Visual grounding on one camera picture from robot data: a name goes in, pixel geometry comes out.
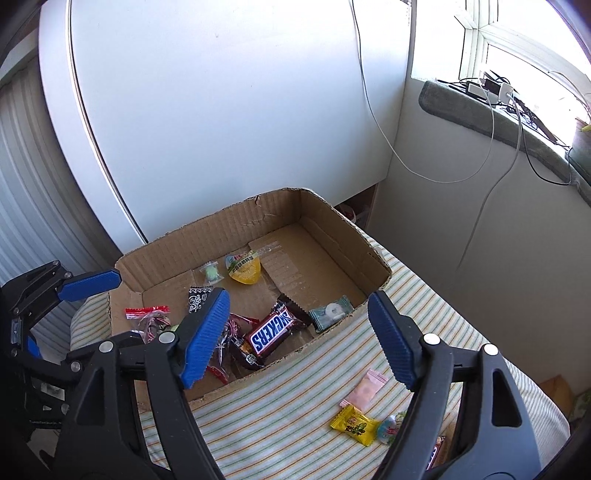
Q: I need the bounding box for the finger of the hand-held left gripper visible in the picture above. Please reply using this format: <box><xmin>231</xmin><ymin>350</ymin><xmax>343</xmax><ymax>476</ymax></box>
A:
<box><xmin>8</xmin><ymin>322</ymin><xmax>100</xmax><ymax>385</ymax></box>
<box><xmin>9</xmin><ymin>260</ymin><xmax>123</xmax><ymax>334</ymax></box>

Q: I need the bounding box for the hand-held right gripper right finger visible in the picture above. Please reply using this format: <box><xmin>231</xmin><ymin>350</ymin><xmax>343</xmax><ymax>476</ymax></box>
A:
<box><xmin>368</xmin><ymin>291</ymin><xmax>541</xmax><ymax>480</ymax></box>

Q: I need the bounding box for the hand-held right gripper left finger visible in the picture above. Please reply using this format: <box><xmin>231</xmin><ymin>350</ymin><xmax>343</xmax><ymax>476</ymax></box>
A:
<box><xmin>54</xmin><ymin>287</ymin><xmax>232</xmax><ymax>480</ymax></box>

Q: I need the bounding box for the black and white packet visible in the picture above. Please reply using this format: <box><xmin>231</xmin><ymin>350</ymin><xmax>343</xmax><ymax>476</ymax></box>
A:
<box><xmin>187</xmin><ymin>286</ymin><xmax>215</xmax><ymax>317</ymax></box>

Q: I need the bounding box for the red clear packet dark filling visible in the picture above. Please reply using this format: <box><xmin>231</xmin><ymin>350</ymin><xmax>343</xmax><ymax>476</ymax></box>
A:
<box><xmin>208</xmin><ymin>314</ymin><xmax>266</xmax><ymax>386</ymax></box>

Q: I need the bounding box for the small red clear packet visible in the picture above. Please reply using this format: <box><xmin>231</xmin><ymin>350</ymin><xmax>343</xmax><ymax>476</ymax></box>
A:
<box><xmin>124</xmin><ymin>305</ymin><xmax>178</xmax><ymax>344</ymax></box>

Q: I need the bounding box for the green candy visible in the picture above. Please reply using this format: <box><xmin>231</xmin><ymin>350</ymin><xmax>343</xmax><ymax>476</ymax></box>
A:
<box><xmin>200</xmin><ymin>261</ymin><xmax>225</xmax><ymax>284</ymax></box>

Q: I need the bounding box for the brown chocolate bar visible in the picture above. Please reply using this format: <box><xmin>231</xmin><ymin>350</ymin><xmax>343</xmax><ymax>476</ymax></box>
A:
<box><xmin>242</xmin><ymin>295</ymin><xmax>312</xmax><ymax>361</ymax></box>

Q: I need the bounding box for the teal packet with white candy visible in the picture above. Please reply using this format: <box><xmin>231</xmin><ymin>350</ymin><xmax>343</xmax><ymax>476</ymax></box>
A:
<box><xmin>308</xmin><ymin>295</ymin><xmax>355</xmax><ymax>334</ymax></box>

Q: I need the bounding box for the yellow jelly cup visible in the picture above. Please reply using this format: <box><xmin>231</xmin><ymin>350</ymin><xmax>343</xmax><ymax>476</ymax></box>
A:
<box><xmin>225</xmin><ymin>249</ymin><xmax>263</xmax><ymax>286</ymax></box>

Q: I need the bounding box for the cardboard box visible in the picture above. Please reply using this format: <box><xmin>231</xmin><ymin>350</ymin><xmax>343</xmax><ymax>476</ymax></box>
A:
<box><xmin>107</xmin><ymin>187</ymin><xmax>393</xmax><ymax>402</ymax></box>

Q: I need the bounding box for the pink snack packet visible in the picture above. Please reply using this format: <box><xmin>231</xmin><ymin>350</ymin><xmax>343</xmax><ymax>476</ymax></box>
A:
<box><xmin>339</xmin><ymin>368</ymin><xmax>389</xmax><ymax>411</ymax></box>

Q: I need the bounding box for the round colourful jelly cup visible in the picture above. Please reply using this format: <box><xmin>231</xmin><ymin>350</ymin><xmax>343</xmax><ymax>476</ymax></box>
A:
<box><xmin>376</xmin><ymin>413</ymin><xmax>407</xmax><ymax>445</ymax></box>

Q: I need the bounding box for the yellow snack packet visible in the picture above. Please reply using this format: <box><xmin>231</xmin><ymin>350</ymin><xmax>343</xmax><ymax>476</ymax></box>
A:
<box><xmin>329</xmin><ymin>406</ymin><xmax>382</xmax><ymax>448</ymax></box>

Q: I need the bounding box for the brown bar with blue label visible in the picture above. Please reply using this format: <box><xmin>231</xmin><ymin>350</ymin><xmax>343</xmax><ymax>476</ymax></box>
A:
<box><xmin>427</xmin><ymin>436</ymin><xmax>448</xmax><ymax>469</ymax></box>

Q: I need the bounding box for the white wardrobe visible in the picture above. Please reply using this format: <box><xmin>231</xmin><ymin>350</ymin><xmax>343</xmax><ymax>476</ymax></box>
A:
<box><xmin>39</xmin><ymin>0</ymin><xmax>411</xmax><ymax>254</ymax></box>

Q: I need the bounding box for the white power strip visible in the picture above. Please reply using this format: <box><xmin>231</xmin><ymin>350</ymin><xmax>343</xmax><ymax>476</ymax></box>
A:
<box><xmin>480</xmin><ymin>71</ymin><xmax>516</xmax><ymax>105</ymax></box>

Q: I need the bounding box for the potted spider plant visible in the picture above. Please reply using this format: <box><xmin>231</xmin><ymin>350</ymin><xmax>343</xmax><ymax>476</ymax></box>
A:
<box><xmin>569</xmin><ymin>115</ymin><xmax>591</xmax><ymax>163</ymax></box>

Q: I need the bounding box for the grey cable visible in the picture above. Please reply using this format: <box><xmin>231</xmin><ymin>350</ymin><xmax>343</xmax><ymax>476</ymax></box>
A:
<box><xmin>455</xmin><ymin>113</ymin><xmax>523</xmax><ymax>273</ymax></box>

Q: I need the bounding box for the white cable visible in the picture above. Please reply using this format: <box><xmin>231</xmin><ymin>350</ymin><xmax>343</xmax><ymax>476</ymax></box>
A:
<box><xmin>350</xmin><ymin>0</ymin><xmax>496</xmax><ymax>184</ymax></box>

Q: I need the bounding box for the white window frame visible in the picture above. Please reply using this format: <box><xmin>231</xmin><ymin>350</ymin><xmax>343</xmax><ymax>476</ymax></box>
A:
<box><xmin>410</xmin><ymin>0</ymin><xmax>591</xmax><ymax>118</ymax></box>

